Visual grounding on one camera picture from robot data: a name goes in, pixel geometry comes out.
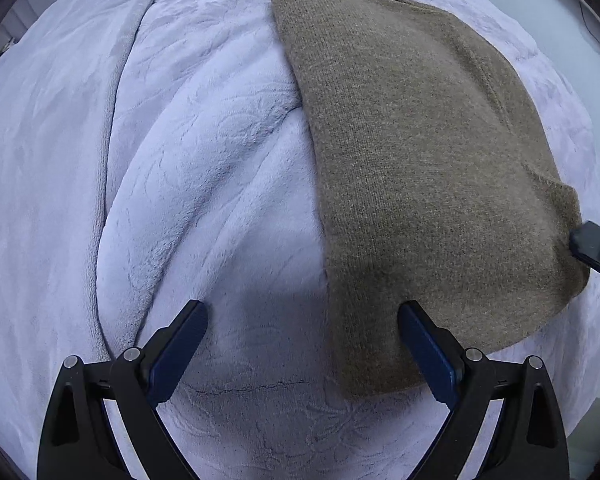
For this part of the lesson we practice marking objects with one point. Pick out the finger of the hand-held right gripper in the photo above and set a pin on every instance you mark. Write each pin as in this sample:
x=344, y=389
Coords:
x=592, y=245

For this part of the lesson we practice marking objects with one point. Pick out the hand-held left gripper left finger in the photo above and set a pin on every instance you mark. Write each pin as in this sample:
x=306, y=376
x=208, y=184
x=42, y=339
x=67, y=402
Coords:
x=177, y=355

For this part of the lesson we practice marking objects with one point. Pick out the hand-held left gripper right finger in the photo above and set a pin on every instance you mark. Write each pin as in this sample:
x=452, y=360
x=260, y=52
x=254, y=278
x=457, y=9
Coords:
x=430, y=355

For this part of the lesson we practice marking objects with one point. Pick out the olive brown knit sweater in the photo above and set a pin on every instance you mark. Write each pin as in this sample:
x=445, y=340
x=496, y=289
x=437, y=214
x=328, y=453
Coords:
x=405, y=160

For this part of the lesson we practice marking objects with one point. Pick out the lavender fleece blanket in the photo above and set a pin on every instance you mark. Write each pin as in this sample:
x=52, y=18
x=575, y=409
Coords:
x=180, y=160

